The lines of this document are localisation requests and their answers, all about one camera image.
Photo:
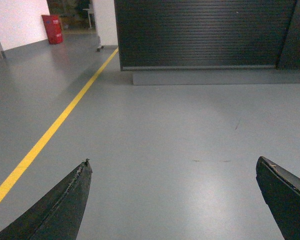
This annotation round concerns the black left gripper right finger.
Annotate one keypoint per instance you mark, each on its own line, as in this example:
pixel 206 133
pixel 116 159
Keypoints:
pixel 281 192

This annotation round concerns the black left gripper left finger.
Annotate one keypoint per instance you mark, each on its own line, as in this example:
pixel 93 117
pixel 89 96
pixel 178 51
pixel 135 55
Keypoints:
pixel 59 213

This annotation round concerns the red fire equipment box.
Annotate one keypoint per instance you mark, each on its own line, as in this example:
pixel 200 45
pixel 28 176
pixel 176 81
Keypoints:
pixel 53 29

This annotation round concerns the black ribbed counter cabinet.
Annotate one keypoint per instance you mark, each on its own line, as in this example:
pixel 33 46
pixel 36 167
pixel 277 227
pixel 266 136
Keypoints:
pixel 158 35

